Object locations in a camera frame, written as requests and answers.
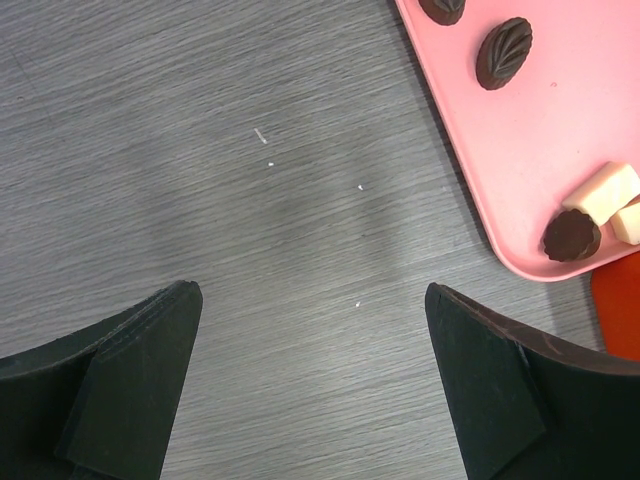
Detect dark round fluted chocolate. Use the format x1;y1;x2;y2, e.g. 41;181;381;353
542;209;602;263

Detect dark leaf chocolate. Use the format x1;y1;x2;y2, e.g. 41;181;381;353
418;0;466;26
475;17;533;91

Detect dark leaf chocolate top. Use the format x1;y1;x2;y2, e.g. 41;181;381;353
418;0;466;26

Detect orange chocolate box tray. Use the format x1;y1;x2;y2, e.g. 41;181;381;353
591;252;640;361

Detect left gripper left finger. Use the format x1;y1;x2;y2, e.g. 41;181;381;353
1;280;203;479

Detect pink tray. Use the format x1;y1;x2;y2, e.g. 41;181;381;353
398;1;639;282

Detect white rectangular chocolate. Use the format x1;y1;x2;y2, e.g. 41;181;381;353
562;162;639;226

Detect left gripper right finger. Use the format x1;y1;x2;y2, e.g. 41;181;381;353
425;283;639;479

